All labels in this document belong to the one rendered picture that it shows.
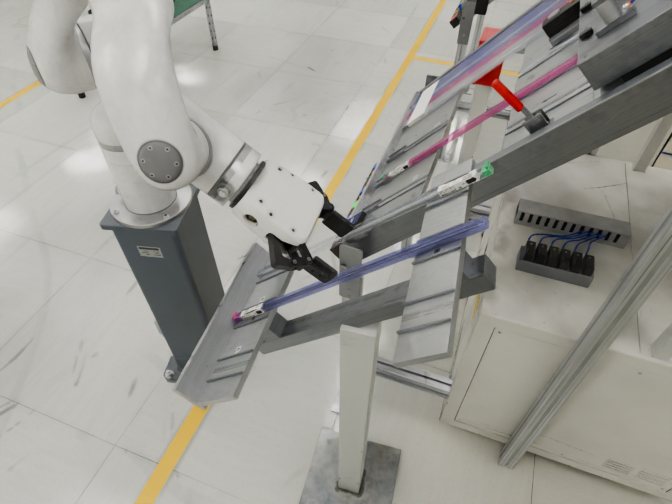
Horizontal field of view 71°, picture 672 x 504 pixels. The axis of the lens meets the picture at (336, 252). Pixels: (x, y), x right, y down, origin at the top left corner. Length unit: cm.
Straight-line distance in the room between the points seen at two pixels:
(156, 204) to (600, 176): 119
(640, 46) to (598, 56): 5
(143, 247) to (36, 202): 143
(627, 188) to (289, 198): 111
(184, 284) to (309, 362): 58
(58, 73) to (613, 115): 87
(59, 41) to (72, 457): 120
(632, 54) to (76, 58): 86
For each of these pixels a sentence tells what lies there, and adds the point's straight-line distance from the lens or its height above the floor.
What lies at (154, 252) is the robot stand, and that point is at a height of 61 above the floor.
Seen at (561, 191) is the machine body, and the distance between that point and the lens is 143.
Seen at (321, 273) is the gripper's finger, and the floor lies 97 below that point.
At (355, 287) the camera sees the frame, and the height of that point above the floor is 64.
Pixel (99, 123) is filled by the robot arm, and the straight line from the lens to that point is 106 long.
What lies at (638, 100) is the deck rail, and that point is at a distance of 75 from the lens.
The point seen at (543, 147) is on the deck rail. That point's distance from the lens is 78.
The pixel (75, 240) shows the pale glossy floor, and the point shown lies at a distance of 232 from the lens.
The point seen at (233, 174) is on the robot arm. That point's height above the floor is 109.
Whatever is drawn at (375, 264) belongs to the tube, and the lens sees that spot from 65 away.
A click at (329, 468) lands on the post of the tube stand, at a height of 1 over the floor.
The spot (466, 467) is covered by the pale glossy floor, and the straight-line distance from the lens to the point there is 157.
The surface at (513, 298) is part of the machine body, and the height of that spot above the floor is 62.
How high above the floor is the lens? 144
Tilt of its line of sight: 47 degrees down
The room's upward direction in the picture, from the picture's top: straight up
